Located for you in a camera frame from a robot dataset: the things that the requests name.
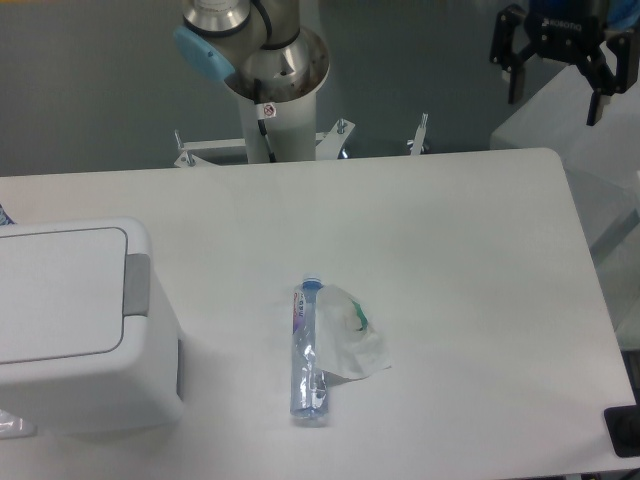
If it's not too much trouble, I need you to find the silver blue-capped robot arm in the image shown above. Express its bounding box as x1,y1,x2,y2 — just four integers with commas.
173,1,639,126

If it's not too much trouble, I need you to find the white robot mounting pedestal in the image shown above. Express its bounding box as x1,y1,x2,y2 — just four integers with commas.
174,27,355,168

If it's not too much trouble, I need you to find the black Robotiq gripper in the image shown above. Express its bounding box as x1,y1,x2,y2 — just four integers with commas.
489,0,636,126

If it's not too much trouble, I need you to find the black device at table edge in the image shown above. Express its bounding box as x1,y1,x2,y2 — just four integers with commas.
604,405,639,458

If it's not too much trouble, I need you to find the silver table clamp bolt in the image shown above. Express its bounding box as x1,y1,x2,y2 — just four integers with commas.
406,113,430,156

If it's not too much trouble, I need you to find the crumpled clear plastic wrapper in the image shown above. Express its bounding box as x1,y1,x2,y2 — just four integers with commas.
0,410,38,440

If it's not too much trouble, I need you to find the blue plastic bag background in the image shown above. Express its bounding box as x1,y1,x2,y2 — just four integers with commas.
607,0,640,30

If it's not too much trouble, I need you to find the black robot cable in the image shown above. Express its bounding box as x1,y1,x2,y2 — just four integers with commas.
252,78,278,164

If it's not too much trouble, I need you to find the white side cabinet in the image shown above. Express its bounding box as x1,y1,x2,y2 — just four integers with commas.
490,66,639,351

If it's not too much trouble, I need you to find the clear plastic water bottle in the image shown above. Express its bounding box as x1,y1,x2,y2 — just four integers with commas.
289,274,329,428

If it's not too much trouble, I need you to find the blue patterned packet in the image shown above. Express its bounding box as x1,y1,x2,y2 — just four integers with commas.
0,206,15,226

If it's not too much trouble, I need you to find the white push-lid trash can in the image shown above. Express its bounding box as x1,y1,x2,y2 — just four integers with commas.
1,217,183,435

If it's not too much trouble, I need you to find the white crumpled plastic bag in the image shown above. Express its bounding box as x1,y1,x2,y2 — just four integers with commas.
315,285,391,381

